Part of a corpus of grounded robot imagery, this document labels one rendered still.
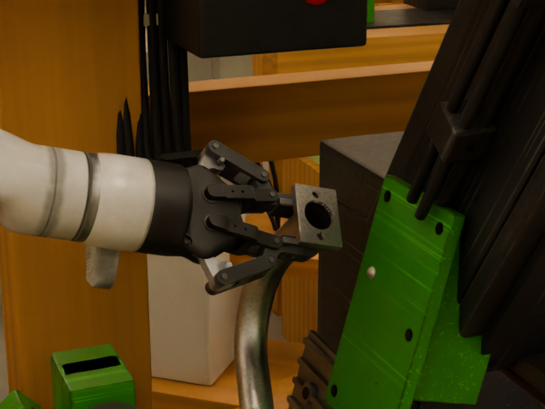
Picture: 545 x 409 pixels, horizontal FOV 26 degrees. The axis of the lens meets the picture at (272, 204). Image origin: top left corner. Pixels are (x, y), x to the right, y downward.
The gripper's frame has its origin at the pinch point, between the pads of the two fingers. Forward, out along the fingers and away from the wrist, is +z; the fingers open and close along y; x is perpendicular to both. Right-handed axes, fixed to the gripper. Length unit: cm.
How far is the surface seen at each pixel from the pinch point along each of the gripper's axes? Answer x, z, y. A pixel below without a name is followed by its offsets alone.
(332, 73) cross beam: 19.3, 17.8, 31.8
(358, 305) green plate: 1.2, 6.0, -5.9
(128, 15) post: 9.0, -11.0, 25.7
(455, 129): -20.5, 2.2, -1.6
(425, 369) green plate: -3.9, 8.4, -13.3
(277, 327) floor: 234, 122, 94
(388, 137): 9.9, 17.9, 17.9
